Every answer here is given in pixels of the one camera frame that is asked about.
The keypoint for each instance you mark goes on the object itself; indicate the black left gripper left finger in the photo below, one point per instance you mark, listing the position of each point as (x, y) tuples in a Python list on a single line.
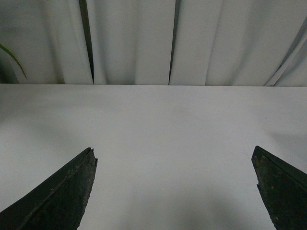
[(59, 202)]

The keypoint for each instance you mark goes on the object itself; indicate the green plant leaf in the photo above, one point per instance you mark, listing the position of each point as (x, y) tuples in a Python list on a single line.
[(8, 52)]

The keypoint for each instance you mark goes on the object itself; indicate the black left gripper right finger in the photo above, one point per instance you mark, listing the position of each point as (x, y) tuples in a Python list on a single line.
[(283, 190)]

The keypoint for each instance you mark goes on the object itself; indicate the white curtain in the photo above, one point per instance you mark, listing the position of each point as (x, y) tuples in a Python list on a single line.
[(155, 42)]

